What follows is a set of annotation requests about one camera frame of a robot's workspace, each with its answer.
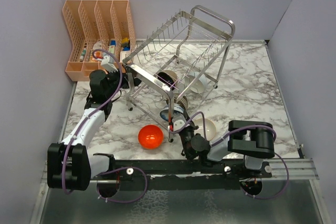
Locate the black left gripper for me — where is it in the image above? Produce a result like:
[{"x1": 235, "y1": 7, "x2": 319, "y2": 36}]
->
[{"x1": 106, "y1": 63, "x2": 147, "y2": 99}]

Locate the beige speckled bowl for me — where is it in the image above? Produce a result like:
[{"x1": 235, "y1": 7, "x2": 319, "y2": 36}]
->
[{"x1": 194, "y1": 118, "x2": 217, "y2": 141}]

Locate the blue and white bowl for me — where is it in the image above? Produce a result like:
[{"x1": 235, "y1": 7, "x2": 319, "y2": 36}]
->
[{"x1": 159, "y1": 104, "x2": 185, "y2": 123}]

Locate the black bowl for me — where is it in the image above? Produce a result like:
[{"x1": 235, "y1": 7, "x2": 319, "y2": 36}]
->
[{"x1": 157, "y1": 70, "x2": 178, "y2": 90}]

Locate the dark patterned cream-inside bowl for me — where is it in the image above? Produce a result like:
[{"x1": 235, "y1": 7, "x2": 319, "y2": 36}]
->
[{"x1": 174, "y1": 94, "x2": 188, "y2": 110}]

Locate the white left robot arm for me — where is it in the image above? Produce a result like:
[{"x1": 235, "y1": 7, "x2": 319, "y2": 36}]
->
[{"x1": 47, "y1": 70, "x2": 129, "y2": 194}]

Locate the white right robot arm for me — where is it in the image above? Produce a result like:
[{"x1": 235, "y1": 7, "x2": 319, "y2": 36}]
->
[{"x1": 177, "y1": 120, "x2": 277, "y2": 177}]

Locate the white blue tube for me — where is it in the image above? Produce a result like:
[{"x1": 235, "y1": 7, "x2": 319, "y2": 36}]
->
[{"x1": 108, "y1": 40, "x2": 116, "y2": 54}]

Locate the small green white tube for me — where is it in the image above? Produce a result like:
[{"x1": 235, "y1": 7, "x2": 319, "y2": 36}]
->
[{"x1": 79, "y1": 47, "x2": 87, "y2": 62}]

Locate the orange white packet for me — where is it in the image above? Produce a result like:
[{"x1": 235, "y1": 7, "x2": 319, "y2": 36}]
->
[{"x1": 89, "y1": 40, "x2": 103, "y2": 62}]

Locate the cream bottle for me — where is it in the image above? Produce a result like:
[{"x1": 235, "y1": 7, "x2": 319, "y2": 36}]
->
[{"x1": 120, "y1": 38, "x2": 130, "y2": 60}]

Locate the red bowl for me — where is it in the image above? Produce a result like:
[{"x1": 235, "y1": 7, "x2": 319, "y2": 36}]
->
[{"x1": 138, "y1": 124, "x2": 164, "y2": 150}]

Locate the peach plastic file organizer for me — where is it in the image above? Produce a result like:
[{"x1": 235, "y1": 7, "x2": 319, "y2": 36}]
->
[{"x1": 62, "y1": 0, "x2": 136, "y2": 82}]

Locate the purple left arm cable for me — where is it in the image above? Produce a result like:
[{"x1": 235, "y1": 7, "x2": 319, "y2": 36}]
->
[{"x1": 60, "y1": 49, "x2": 150, "y2": 205}]

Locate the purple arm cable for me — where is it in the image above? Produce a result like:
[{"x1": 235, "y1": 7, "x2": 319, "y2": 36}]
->
[
  {"x1": 173, "y1": 111, "x2": 290, "y2": 201},
  {"x1": 60, "y1": 49, "x2": 150, "y2": 205}
]

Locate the steel wire dish rack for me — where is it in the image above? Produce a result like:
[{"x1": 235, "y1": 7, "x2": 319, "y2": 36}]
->
[{"x1": 123, "y1": 5, "x2": 236, "y2": 131}]

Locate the black aluminium frame rail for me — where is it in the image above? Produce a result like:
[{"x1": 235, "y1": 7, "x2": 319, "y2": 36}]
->
[{"x1": 42, "y1": 153, "x2": 318, "y2": 192}]

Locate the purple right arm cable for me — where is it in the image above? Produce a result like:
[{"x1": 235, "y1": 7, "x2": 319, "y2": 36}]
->
[{"x1": 173, "y1": 111, "x2": 290, "y2": 201}]

